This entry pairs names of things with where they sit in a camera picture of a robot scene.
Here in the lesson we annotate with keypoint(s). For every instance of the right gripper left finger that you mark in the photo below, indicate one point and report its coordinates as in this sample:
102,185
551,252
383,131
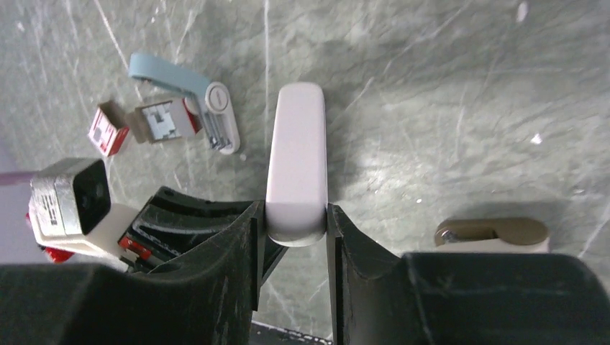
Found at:
204,296

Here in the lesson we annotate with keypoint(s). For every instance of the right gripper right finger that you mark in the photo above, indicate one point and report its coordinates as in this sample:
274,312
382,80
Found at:
378,297

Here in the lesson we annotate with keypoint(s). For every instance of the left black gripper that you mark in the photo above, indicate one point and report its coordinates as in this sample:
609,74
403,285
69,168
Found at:
177,239

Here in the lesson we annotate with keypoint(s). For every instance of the staple tray with staples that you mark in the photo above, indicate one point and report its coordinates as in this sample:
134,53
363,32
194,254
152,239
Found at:
164,121

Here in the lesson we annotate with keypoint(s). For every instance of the red white staple box sleeve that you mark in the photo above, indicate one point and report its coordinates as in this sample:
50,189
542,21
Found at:
108,129

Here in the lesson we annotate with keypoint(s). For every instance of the blue white stapler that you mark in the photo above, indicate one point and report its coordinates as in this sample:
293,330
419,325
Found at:
210,99

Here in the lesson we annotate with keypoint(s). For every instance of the long white stapler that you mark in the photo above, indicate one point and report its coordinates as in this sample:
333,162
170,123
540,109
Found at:
297,188

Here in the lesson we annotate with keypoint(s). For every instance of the small beige stapler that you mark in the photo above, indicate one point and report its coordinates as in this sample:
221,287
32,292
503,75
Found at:
492,235

